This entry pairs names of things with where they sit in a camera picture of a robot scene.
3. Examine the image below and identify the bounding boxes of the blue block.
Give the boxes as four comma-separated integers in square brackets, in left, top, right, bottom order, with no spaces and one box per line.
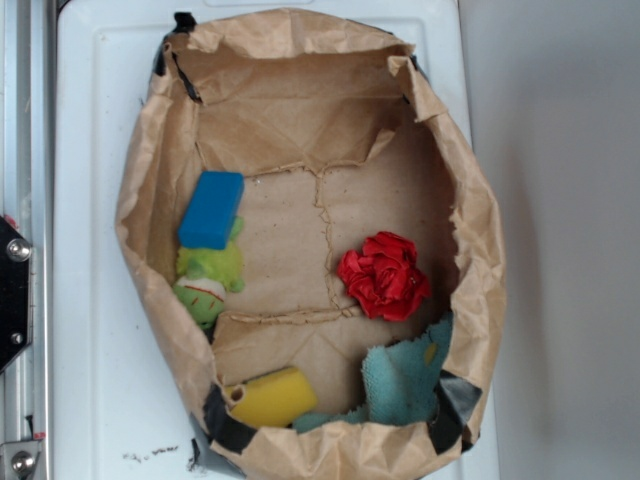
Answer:
[178,171,244,250]

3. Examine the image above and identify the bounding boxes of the yellow sponge block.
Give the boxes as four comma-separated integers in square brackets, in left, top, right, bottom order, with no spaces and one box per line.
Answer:
[224,367,318,428]

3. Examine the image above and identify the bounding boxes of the brown paper bag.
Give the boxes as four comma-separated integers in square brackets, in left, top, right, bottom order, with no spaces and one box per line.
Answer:
[116,9,506,479]

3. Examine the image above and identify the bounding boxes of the red crumpled paper flower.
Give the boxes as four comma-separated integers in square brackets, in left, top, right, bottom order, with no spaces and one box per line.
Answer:
[337,232,431,322]

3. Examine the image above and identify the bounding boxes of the green plush toy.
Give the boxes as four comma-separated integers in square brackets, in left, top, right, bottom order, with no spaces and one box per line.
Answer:
[172,216,245,330]

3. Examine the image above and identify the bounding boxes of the teal cloth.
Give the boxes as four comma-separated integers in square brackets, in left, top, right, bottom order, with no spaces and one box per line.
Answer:
[292,312,454,433]

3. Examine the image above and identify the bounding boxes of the black metal bracket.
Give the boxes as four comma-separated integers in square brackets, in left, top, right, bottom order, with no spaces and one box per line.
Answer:
[0,216,33,373]

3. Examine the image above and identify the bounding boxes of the aluminium frame rail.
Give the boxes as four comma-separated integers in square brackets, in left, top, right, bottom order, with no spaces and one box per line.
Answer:
[1,1,56,479]

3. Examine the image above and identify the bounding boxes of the silver corner bracket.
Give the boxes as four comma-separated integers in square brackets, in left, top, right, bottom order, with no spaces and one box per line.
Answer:
[1,432,47,480]

